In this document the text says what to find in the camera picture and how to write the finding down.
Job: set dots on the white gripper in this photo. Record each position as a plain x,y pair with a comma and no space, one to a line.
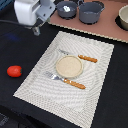
28,11

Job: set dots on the small grey frying pan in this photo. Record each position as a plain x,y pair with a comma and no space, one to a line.
62,13

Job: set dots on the round beige plate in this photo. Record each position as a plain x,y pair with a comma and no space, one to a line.
69,66

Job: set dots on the large grey cooking pot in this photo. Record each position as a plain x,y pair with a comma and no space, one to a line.
89,12

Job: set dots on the striped beige placemat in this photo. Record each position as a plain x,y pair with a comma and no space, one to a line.
70,103

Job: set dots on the cream bowl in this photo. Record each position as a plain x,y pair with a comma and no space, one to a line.
123,14

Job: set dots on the fork with wooden handle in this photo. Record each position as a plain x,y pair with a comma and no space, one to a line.
55,77

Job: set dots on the knife with wooden handle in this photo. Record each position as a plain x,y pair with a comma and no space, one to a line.
80,56

